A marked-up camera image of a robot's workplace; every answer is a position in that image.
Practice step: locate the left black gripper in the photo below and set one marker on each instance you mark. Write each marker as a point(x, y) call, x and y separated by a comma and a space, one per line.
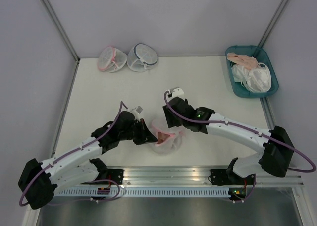
point(145, 136)

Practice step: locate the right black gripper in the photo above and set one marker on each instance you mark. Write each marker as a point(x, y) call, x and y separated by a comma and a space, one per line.
point(168, 115)

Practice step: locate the pink-zip mesh laundry bag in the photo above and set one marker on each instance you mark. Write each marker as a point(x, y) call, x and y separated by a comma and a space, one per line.
point(160, 125)

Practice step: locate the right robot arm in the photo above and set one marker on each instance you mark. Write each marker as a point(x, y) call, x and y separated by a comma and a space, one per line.
point(272, 154)

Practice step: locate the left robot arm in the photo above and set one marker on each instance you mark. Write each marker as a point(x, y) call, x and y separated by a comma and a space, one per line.
point(41, 181)

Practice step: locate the blue-trim mesh laundry bag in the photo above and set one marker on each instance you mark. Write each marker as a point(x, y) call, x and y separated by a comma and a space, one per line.
point(141, 58)

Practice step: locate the white bra in basket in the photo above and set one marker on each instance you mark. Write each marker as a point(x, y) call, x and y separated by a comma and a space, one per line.
point(256, 80)

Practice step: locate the pink-trim mesh laundry bag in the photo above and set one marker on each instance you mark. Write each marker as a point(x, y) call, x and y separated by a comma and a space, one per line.
point(111, 60)

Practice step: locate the teal plastic basket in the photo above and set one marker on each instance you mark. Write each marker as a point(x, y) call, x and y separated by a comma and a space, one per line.
point(262, 57)

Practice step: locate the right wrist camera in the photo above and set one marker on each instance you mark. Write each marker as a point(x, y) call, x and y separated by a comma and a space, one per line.
point(175, 92)

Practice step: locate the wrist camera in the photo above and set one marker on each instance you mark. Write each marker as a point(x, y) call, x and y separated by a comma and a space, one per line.
point(137, 112)
point(175, 92)

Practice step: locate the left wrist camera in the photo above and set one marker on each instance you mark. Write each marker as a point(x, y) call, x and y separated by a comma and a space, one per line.
point(137, 112)

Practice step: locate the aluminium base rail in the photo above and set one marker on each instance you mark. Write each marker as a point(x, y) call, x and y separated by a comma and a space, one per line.
point(180, 175)

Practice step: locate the slotted cable duct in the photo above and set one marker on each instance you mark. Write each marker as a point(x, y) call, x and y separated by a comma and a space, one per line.
point(147, 192)

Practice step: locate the right aluminium frame post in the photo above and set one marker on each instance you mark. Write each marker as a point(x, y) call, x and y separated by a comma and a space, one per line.
point(274, 20)

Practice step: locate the aluminium frame post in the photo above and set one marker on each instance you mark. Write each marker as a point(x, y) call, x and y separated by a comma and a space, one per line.
point(58, 25)
point(274, 20)

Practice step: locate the left aluminium frame post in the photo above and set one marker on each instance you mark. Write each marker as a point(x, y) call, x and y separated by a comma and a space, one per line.
point(58, 25)

